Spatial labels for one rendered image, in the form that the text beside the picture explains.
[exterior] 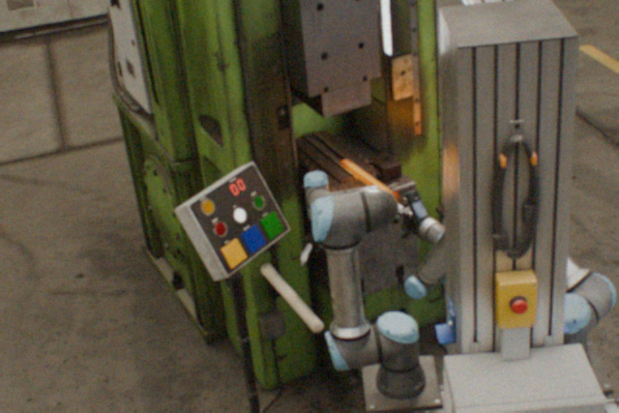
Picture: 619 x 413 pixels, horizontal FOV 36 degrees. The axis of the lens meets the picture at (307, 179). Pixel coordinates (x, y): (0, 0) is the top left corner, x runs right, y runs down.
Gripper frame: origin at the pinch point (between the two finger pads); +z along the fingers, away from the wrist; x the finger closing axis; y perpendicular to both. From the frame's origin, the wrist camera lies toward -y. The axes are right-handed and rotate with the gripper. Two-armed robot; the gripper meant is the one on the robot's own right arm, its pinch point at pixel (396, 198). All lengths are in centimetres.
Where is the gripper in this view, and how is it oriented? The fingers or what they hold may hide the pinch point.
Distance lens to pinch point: 339.7
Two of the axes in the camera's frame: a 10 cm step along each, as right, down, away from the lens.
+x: 8.9, -3.0, 3.5
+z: -4.5, -3.8, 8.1
